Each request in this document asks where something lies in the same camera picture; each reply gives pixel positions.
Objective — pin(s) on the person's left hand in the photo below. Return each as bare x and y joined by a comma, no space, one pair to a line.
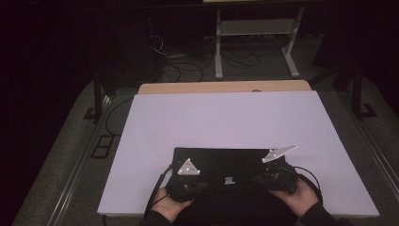
166,207

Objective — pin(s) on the white metal stand frame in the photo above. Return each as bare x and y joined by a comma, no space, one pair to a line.
255,26

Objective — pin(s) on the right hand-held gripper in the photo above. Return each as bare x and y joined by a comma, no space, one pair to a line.
280,179

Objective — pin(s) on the round table grommet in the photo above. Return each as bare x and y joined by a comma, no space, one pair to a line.
256,90

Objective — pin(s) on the black tank top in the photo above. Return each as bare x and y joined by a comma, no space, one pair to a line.
229,163

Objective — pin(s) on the black metal stand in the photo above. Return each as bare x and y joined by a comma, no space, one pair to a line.
98,97
357,94

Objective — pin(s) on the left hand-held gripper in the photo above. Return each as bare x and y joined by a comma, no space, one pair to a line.
185,188

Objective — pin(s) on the person's right hand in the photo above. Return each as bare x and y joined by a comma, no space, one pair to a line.
302,201

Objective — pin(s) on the metal floor rail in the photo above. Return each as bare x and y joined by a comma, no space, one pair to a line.
379,163
75,175

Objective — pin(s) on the white board sheet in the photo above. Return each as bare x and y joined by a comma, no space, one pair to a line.
219,122

